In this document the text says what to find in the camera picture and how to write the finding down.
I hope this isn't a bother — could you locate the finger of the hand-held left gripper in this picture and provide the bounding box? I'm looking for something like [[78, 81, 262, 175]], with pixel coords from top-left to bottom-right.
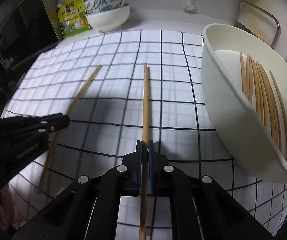
[[31, 122, 70, 137], [1, 113, 70, 128]]

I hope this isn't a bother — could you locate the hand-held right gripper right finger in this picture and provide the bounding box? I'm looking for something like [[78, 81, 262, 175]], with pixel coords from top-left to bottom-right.
[[148, 140, 275, 240]]

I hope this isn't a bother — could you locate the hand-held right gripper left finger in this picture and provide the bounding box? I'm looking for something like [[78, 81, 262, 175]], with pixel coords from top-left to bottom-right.
[[14, 140, 143, 240]]

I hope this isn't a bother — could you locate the single wooden chopstick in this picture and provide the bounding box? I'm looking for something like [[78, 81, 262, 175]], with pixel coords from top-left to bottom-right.
[[37, 64, 102, 194], [139, 63, 150, 240]]

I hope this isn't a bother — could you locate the large white basin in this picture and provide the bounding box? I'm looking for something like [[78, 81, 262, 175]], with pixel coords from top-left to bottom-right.
[[200, 23, 287, 184]]

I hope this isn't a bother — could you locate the bundle of wooden chopsticks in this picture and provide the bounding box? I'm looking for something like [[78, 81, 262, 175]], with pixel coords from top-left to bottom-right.
[[239, 51, 287, 165]]

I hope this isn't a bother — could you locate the black checked white cloth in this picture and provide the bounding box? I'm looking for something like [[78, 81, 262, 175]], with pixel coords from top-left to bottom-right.
[[1, 29, 287, 240]]

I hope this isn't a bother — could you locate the yellow seasoning pouch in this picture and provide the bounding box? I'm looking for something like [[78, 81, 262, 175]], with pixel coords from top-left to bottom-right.
[[57, 0, 91, 39]]

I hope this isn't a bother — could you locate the black range hood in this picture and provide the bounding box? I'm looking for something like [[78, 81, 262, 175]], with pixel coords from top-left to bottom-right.
[[0, 0, 61, 63]]

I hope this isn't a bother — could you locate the blue patterned bowl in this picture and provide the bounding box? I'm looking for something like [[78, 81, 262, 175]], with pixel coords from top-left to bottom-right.
[[84, 0, 126, 12], [86, 2, 129, 15]]

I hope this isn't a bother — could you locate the metal board rack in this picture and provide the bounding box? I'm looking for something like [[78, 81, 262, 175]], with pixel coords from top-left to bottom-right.
[[233, 0, 281, 50]]

